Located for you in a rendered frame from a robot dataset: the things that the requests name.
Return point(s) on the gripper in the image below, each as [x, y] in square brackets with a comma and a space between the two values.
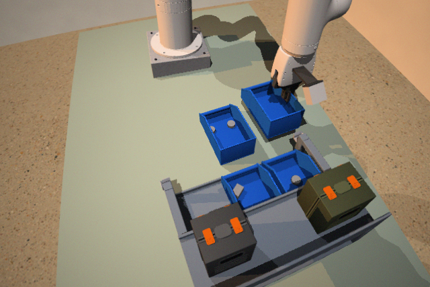
[282, 67]

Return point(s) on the grey metal shelf frame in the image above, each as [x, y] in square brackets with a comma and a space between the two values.
[286, 240]

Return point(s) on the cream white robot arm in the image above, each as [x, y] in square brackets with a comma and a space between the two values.
[304, 24]

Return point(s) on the blue bin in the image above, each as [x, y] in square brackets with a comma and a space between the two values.
[283, 167]
[273, 114]
[229, 144]
[258, 183]

